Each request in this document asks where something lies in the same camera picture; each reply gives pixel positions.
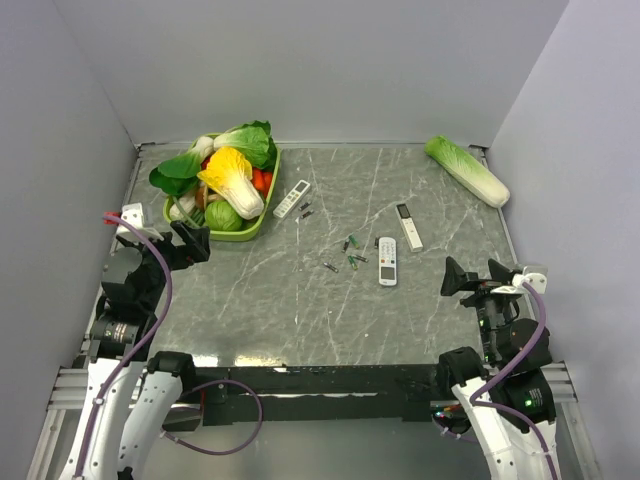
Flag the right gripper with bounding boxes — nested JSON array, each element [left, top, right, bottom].
[[439, 254, 522, 363]]

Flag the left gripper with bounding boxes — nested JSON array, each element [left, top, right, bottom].
[[117, 218, 209, 309]]

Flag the white remote with coloured buttons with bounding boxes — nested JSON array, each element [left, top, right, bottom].
[[378, 237, 398, 287]]

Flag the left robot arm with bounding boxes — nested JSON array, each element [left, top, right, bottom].
[[60, 215, 210, 479]]

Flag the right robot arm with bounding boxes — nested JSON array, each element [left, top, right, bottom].
[[432, 257, 561, 479]]

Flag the slim white remote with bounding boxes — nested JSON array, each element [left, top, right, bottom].
[[396, 203, 424, 253]]

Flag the white air conditioner remote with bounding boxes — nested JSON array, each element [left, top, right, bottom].
[[273, 180, 311, 219]]

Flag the white mushroom toy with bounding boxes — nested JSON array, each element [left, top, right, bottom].
[[169, 192, 197, 221]]

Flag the bok choy toy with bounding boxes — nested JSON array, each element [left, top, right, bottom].
[[149, 136, 214, 197]]

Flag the yellow napa cabbage toy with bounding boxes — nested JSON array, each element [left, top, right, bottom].
[[197, 147, 264, 220]]

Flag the green plastic basket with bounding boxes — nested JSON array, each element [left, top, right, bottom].
[[164, 133, 280, 242]]

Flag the red tomato toys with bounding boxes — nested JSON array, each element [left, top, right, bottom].
[[252, 168, 273, 197]]

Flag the long napa cabbage toy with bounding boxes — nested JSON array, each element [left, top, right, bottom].
[[424, 136, 510, 209]]

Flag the green lettuce toy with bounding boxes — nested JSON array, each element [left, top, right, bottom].
[[214, 120, 277, 171]]

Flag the black battery centre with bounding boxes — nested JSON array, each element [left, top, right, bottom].
[[323, 262, 339, 273]]

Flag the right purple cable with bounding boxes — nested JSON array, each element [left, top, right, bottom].
[[432, 282, 561, 480]]

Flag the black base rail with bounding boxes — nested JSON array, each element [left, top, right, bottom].
[[179, 364, 454, 426]]

